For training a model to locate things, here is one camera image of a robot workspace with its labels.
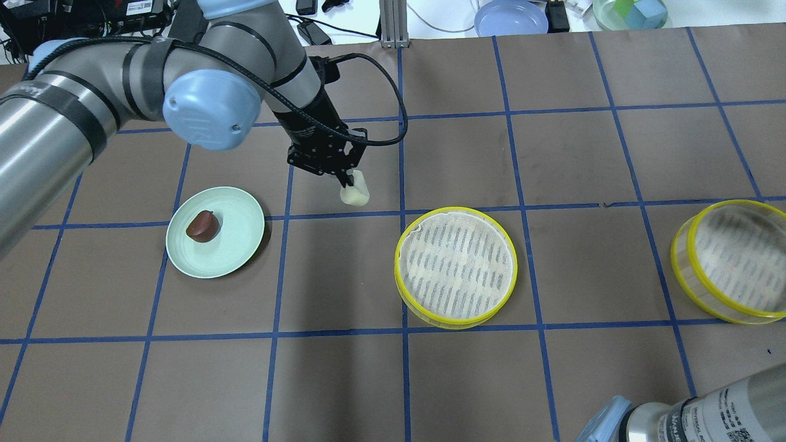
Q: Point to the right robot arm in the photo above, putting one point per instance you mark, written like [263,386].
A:
[750,409]

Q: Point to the brown bun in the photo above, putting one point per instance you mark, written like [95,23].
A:
[203,228]

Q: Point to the blue plate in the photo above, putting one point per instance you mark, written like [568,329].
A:
[503,18]

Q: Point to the clear bowl with blocks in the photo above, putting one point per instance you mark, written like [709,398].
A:
[625,15]

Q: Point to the aluminium frame post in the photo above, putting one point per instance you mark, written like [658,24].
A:
[393,23]

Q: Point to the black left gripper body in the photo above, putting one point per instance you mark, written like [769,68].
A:
[310,127]

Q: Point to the black power adapter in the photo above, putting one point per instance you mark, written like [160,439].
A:
[313,34]

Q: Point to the white bun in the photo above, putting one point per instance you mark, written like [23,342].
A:
[355,196]

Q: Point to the light green plate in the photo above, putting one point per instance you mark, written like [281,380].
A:
[242,227]

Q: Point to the yellow steamer basket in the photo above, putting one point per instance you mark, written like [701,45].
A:
[729,259]
[455,268]

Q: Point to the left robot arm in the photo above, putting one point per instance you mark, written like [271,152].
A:
[80,93]

